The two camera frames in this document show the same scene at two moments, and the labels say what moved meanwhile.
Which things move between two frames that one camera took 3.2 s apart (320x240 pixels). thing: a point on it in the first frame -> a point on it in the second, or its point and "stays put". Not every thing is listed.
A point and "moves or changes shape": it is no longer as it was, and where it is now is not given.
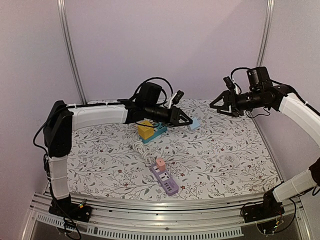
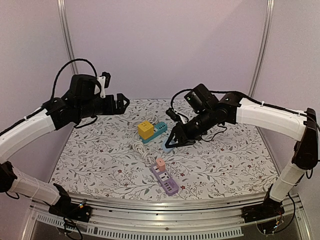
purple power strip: (166, 181) stays put
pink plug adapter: (160, 164) stays put
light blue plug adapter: (195, 124) moves or changes shape
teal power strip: (158, 130) stays put
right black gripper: (231, 102) -> (182, 132)
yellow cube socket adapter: (145, 132) stays put
